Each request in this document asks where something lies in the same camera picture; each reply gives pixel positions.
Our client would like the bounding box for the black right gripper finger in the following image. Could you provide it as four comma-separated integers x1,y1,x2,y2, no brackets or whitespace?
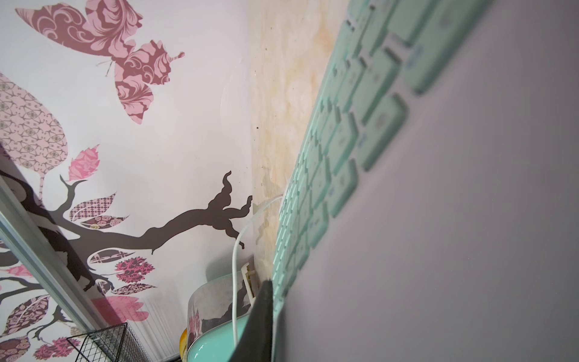
229,280,274,362

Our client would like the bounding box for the white USB cable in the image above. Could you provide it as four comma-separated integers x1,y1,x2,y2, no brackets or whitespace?
231,194,285,345

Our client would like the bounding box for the green wireless keyboard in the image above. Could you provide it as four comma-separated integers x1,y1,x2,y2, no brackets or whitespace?
271,1,578,361

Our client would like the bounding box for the mint green toaster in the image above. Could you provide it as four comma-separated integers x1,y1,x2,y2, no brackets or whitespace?
179,272,252,361

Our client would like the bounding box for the black wire basket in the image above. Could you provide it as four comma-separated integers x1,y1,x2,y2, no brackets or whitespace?
66,323,152,362

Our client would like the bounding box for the aluminium rail back wall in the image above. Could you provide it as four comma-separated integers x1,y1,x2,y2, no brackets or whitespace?
1,181,107,332

